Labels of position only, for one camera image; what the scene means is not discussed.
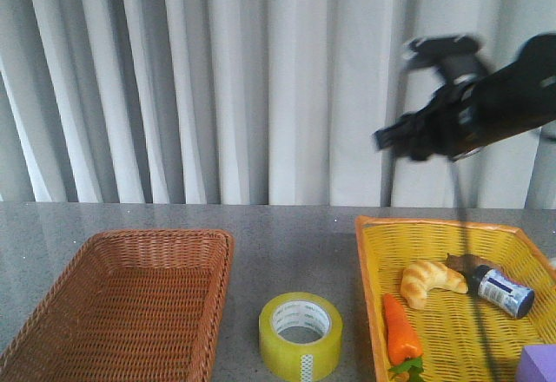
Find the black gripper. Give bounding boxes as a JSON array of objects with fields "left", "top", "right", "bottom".
[{"left": 374, "top": 82, "right": 482, "bottom": 161}]

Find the yellow clear packing tape roll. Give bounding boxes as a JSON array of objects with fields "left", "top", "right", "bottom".
[{"left": 258, "top": 292, "right": 343, "bottom": 381}]

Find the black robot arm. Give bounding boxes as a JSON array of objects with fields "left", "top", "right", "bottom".
[{"left": 374, "top": 33, "right": 555, "bottom": 161}]

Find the brown dried leaf object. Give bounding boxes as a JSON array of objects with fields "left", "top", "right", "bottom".
[{"left": 446, "top": 254, "right": 500, "bottom": 274}]

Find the toy croissant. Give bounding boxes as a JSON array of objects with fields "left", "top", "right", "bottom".
[{"left": 400, "top": 260, "right": 468, "bottom": 310}]

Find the blue labelled small bottle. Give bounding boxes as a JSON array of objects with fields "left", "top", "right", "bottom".
[{"left": 468, "top": 264, "right": 535, "bottom": 319}]

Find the white pleated curtain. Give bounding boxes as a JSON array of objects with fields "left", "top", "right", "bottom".
[{"left": 1, "top": 0, "right": 555, "bottom": 208}]

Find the orange toy carrot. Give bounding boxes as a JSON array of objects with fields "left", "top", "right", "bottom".
[{"left": 382, "top": 293, "right": 424, "bottom": 381}]

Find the purple foam block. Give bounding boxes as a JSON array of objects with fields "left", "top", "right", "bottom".
[{"left": 515, "top": 344, "right": 556, "bottom": 382}]

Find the brown wicker basket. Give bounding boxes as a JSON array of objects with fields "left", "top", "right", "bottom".
[{"left": 1, "top": 229, "right": 235, "bottom": 381}]

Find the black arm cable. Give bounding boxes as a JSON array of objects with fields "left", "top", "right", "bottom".
[{"left": 448, "top": 155, "right": 500, "bottom": 382}]

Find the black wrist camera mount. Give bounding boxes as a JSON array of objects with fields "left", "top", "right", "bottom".
[{"left": 402, "top": 34, "right": 491, "bottom": 85}]

